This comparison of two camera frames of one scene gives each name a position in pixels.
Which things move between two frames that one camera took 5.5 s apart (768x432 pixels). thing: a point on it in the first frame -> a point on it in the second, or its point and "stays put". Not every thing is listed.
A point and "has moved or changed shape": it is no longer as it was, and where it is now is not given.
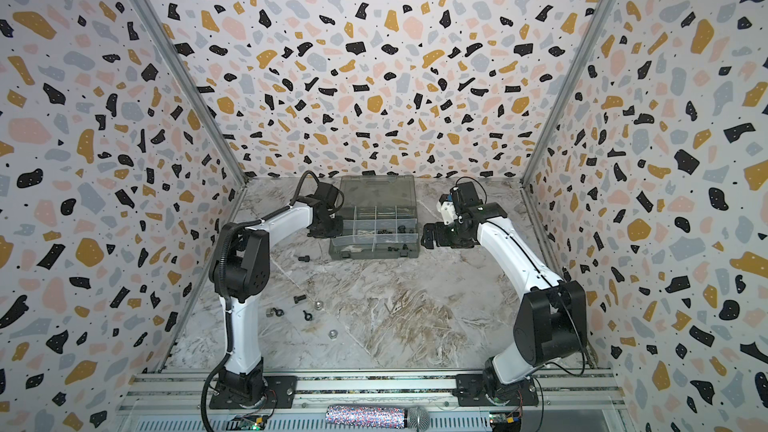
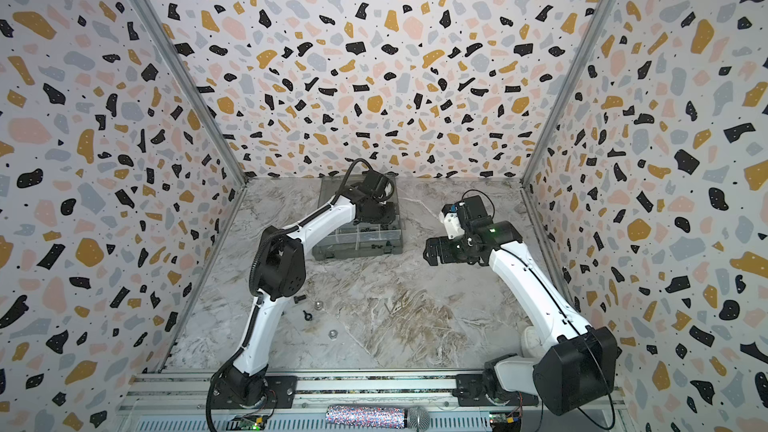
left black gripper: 335,230 -> 389,215
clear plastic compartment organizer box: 380,218 has moved or changed shape
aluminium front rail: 571,400 stays put
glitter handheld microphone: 415,418 stays put
